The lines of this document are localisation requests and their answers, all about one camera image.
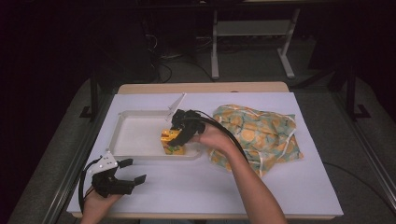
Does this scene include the black floor cable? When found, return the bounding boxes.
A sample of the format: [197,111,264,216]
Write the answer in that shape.
[322,161,396,208]

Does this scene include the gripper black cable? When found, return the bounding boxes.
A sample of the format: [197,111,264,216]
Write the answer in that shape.
[78,156,105,216]
[186,109,250,164]

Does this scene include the black metal stand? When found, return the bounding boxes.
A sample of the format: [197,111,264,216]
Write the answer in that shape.
[78,69,101,121]
[345,63,372,121]

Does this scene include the person's right hand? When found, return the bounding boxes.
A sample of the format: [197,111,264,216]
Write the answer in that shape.
[191,121,238,157]

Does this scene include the lemon print cloth bag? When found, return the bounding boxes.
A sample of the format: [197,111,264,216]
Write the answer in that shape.
[207,104,304,177]

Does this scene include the white metal stand frame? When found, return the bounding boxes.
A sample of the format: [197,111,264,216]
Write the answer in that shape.
[210,7,302,80]

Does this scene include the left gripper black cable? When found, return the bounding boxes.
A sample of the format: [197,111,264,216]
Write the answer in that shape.
[78,156,105,216]

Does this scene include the tangle of dark floor cables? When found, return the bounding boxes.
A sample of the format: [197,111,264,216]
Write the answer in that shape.
[141,18,216,84]

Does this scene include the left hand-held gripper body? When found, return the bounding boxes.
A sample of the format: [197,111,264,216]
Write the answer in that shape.
[87,150,138,199]

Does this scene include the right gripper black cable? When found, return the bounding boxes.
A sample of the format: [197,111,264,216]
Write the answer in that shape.
[186,109,250,164]

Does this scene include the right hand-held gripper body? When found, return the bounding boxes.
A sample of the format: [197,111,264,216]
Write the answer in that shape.
[165,91,207,147]

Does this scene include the white plastic tray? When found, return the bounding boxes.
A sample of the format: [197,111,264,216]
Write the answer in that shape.
[106,108,204,162]

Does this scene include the person's left hand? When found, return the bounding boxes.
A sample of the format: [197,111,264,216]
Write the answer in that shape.
[79,186,123,224]

